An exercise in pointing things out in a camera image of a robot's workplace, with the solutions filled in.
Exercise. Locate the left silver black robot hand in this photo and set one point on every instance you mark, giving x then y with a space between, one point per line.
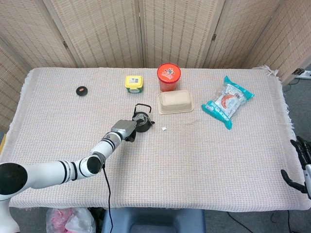
124 127

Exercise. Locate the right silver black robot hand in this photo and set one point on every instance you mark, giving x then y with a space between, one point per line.
306 170

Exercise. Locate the grey pyramid tea bag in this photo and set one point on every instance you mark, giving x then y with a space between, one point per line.
164 128

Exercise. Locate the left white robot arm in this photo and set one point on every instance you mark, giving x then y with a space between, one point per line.
48 172

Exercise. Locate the black teapot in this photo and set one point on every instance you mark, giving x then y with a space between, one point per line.
146 128

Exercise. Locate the black teapot lid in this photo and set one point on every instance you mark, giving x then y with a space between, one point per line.
81 91

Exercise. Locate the clear plastic bag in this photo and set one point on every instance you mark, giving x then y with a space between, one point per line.
73 221

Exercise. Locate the yellow lidded container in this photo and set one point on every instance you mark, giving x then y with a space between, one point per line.
133 83

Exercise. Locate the beige pulp food box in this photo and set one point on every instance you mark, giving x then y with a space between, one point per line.
176 101

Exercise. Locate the red lidded tub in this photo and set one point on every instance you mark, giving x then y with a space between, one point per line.
169 75

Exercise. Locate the woven beige tablecloth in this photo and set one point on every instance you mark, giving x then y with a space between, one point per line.
194 157

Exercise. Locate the white power strip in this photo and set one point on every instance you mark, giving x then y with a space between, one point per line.
306 73

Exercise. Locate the bamboo folding screen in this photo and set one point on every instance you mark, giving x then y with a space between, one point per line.
109 31

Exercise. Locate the teal snack package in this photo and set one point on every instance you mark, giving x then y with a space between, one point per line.
227 103

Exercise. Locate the yellow board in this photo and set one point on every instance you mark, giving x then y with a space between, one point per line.
2 145

